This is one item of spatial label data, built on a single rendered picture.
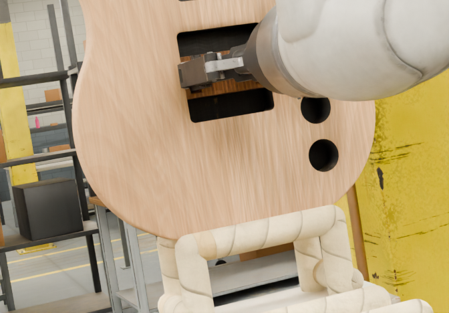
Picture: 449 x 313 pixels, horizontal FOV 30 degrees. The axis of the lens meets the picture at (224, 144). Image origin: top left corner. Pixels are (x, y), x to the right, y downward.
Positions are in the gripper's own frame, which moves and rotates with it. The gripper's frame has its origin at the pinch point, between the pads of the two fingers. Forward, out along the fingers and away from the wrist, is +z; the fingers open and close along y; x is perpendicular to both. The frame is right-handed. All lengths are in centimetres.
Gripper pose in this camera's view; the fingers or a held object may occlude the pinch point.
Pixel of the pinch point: (227, 71)
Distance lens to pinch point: 92.8
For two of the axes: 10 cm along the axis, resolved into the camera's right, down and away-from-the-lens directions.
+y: 9.4, -1.7, 3.1
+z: -3.1, 0.1, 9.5
